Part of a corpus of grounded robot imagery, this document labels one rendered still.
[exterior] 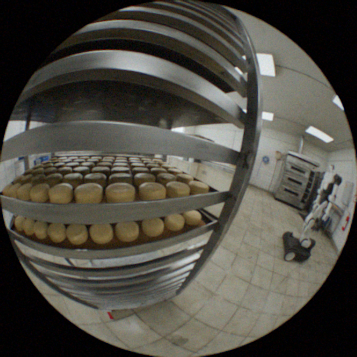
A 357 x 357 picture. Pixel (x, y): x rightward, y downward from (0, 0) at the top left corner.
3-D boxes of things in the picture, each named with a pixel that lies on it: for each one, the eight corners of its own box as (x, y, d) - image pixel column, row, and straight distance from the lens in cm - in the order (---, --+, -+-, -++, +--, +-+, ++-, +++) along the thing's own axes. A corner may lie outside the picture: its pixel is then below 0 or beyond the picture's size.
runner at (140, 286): (192, 263, 54) (193, 261, 51) (195, 268, 53) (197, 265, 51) (53, 279, 63) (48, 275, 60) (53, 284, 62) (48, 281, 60)
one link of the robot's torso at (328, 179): (328, 196, 237) (333, 174, 240) (337, 201, 212) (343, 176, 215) (318, 190, 220) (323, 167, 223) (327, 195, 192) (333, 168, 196)
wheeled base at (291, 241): (303, 247, 273) (313, 233, 263) (306, 265, 239) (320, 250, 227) (281, 238, 241) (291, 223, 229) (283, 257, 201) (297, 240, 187)
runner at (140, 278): (197, 253, 46) (199, 249, 44) (201, 258, 46) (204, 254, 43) (40, 268, 56) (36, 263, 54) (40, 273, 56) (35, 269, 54)
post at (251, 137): (178, 291, 97) (236, 19, 82) (179, 294, 96) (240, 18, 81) (174, 292, 96) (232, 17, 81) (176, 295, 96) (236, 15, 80)
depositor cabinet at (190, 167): (152, 182, 292) (155, 152, 273) (172, 180, 330) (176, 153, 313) (182, 206, 200) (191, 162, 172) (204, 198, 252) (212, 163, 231)
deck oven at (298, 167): (273, 201, 469) (289, 149, 467) (270, 193, 584) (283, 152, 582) (303, 214, 526) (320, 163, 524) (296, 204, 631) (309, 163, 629)
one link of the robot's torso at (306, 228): (303, 240, 240) (312, 214, 219) (306, 247, 225) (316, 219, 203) (297, 240, 234) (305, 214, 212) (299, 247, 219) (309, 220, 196)
